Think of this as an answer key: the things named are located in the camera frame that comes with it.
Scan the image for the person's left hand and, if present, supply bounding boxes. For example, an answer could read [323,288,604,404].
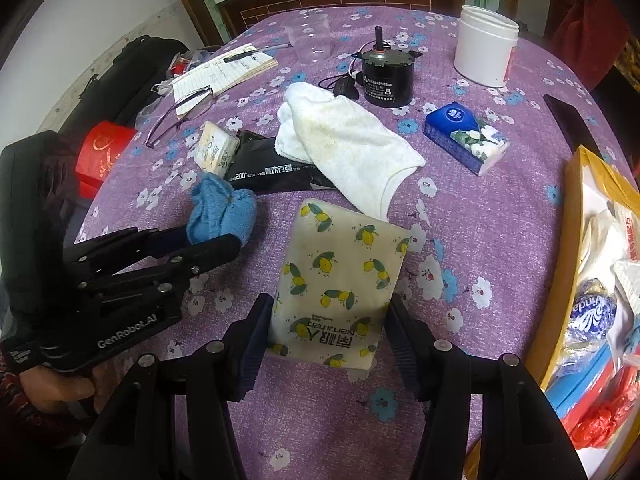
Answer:
[17,360,113,413]

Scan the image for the small pale tissue pack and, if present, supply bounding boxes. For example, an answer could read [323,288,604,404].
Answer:
[194,121,241,177]

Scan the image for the black phone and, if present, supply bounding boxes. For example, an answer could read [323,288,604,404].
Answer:
[542,94,593,153]

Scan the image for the white cloth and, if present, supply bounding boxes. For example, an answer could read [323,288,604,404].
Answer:
[575,207,626,286]

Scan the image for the white plastic jar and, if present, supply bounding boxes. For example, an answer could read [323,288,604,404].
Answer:
[453,5,520,88]

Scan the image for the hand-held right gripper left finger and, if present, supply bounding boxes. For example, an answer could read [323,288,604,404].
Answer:
[67,292,276,480]

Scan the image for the white towel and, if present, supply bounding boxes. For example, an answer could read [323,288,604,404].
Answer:
[275,81,427,222]

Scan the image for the lemon print tissue pack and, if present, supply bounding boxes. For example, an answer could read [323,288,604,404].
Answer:
[266,199,412,372]

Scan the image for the eyeglasses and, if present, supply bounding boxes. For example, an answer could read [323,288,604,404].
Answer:
[145,85,216,150]

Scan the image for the black bag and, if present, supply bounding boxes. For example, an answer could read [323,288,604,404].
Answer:
[37,35,191,136]

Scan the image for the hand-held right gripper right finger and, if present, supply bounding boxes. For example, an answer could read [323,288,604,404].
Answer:
[387,292,588,480]

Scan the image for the person's left forearm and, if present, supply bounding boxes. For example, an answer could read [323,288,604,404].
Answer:
[0,365,31,423]

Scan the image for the red plastic bag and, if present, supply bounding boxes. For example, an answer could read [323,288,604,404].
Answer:
[570,385,640,451]

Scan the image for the cardboard box with white lining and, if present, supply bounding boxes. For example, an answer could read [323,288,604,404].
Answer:
[462,145,640,480]

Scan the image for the black motor cable plug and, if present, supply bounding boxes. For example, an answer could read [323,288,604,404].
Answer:
[319,55,363,101]

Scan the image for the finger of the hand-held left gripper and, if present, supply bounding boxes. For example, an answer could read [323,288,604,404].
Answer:
[77,234,242,302]
[65,226,197,273]

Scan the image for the black electric motor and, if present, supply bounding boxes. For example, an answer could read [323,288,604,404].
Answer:
[350,26,426,108]

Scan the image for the clear plastic cup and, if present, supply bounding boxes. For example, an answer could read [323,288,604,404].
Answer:
[284,12,333,63]

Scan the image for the paper notepad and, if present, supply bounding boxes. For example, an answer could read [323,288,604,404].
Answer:
[172,42,279,116]

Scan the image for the purple floral tablecloth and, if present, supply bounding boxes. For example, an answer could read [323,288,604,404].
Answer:
[75,7,640,480]

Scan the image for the white tissue pack red print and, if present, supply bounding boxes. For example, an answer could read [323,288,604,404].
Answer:
[612,200,640,263]

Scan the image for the blue white candy bag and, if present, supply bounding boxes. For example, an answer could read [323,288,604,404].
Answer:
[565,277,618,356]

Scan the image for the red cloth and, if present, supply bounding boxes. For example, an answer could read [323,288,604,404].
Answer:
[542,0,631,91]

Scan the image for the black pen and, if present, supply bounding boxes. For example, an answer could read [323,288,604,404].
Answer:
[223,49,266,64]

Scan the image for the blue terry cloth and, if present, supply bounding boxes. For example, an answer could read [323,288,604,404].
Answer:
[186,174,258,248]

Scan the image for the blue floral tissue pack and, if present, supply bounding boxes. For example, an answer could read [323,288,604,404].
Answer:
[423,101,511,177]

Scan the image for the black wipes packet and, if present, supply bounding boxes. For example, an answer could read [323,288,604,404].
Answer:
[222,130,336,196]

